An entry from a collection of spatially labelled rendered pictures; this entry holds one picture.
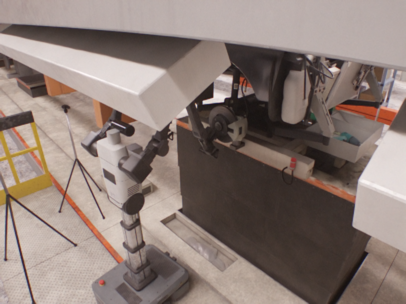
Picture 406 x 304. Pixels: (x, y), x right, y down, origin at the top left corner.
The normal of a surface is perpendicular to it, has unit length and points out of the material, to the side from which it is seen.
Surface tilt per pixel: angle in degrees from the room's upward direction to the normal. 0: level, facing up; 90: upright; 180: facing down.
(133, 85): 27
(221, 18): 90
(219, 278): 0
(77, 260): 0
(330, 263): 90
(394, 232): 117
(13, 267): 0
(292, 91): 91
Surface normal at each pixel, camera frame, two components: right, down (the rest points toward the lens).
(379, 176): -0.32, -0.64
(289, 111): -0.70, 0.48
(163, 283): 0.00, -0.88
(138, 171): 0.76, 0.31
